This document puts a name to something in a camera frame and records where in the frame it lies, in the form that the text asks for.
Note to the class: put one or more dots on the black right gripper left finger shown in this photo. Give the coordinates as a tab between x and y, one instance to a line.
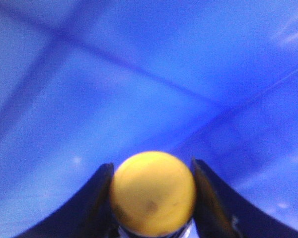
86	214

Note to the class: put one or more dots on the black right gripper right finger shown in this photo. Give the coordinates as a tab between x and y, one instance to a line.
221	212

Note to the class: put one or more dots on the blue plastic bin at left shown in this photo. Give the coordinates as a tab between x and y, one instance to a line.
87	82

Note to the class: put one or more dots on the yellow push button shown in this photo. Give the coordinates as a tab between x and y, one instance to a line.
152	194

